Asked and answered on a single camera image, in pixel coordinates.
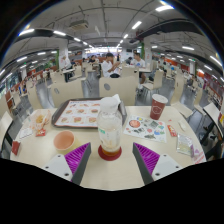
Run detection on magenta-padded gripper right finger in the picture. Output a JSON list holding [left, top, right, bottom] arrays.
[[132, 142, 184, 186]]

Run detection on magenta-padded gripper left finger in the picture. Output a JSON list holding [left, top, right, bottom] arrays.
[[42, 142, 92, 186]]

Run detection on clear plastic drink bottle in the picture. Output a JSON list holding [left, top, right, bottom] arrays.
[[96, 96, 124, 158]]

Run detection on colourful printed leaflet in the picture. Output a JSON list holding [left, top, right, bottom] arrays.
[[123, 114, 168, 144]]

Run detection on red sauce packet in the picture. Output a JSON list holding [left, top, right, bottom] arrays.
[[166, 124, 178, 138]]

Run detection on silver foil packet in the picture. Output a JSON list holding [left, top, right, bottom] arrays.
[[175, 133, 195, 158]]

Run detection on small red snack packet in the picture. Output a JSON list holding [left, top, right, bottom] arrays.
[[35, 129, 47, 138]]

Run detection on dark food tray with liner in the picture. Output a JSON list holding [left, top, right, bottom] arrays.
[[51, 97, 128, 129]]

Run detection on small white sachet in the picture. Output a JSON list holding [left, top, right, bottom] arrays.
[[177, 119, 188, 132]]

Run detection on purple tissue pack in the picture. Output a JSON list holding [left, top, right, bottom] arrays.
[[190, 146, 205, 160]]

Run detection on red paper cup with lid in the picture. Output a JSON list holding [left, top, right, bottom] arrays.
[[149, 93, 169, 121]]

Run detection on clear plastic food bag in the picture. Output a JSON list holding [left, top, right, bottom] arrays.
[[29, 108, 53, 132]]

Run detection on white paper card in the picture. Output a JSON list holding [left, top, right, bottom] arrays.
[[18, 127, 34, 140]]

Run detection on small red box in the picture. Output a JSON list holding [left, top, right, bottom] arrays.
[[10, 139, 22, 156]]

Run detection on white crumpled napkin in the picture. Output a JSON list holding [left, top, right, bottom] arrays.
[[111, 93, 123, 108]]

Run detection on beige chair with round emblem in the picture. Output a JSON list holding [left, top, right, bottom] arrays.
[[98, 75, 139, 107], [49, 79, 85, 108]]

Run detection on neighbouring white table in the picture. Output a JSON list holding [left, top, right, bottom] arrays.
[[202, 101, 224, 128]]

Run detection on person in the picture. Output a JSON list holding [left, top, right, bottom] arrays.
[[101, 52, 122, 79], [132, 52, 148, 84]]

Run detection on ceiling air conditioner unit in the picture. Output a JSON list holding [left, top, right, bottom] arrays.
[[69, 19, 90, 31]]

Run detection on ceiling strip lights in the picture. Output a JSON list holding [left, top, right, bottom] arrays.
[[0, 3, 223, 81]]

